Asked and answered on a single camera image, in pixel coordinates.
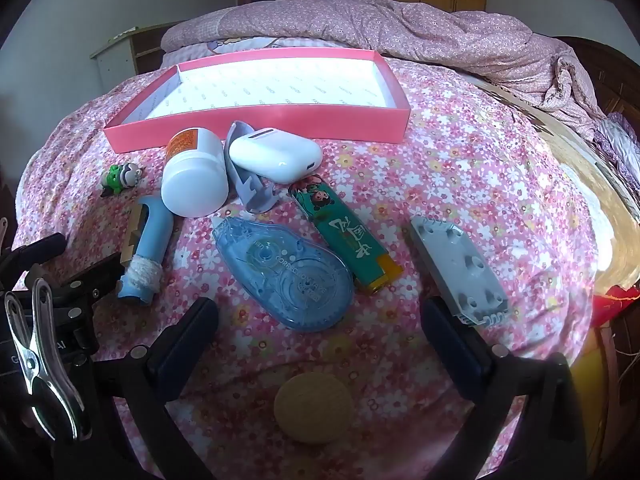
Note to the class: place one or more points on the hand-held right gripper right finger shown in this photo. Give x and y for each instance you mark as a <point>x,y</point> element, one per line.
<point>452,345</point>

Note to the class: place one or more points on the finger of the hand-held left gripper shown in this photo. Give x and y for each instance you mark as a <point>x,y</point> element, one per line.
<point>100,275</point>
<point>45,250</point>

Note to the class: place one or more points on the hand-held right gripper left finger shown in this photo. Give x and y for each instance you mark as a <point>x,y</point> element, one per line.
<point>185,345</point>

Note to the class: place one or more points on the green cartoon figurine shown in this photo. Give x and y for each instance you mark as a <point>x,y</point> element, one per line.
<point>120,177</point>

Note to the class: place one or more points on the blue correction tape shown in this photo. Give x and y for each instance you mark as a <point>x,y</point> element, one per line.
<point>280,280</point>

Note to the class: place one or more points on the white plastic bottle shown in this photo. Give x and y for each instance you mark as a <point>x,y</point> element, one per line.
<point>195,185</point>

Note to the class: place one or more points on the round yellow biscuit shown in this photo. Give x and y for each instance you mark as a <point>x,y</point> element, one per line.
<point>312,407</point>

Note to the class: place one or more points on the green cartoon lighter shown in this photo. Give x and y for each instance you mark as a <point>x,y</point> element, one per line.
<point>345,235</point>

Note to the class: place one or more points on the pink cardboard box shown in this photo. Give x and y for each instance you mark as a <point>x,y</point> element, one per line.
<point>250,125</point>

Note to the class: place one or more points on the metal spring clamp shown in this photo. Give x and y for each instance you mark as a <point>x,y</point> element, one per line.
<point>35,360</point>

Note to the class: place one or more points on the tan wooden piece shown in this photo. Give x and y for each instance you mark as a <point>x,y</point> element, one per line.
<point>134,225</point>

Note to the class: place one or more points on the grey plastic block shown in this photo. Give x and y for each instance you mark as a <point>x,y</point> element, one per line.
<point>460,270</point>

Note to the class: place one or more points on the grey-blue plastic clip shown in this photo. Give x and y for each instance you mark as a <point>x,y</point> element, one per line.
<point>255,192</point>

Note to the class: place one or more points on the pink floral bedsheet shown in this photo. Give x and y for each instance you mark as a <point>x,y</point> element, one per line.
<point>475,160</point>

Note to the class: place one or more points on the white wooden nightstand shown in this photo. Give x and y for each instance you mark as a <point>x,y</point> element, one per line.
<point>115,60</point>

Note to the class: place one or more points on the white earbuds case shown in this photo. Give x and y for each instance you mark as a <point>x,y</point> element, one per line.
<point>275,155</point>

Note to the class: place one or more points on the lilac satin cloth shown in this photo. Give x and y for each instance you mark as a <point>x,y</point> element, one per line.
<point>620,145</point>

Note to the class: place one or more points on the cartoon print pillow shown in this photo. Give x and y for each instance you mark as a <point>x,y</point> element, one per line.
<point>240,45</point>

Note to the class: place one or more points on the dark wooden headboard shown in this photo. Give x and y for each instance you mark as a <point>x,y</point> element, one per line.
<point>610,75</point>

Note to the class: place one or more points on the pink floral quilt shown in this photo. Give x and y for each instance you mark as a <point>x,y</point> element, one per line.
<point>400,25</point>

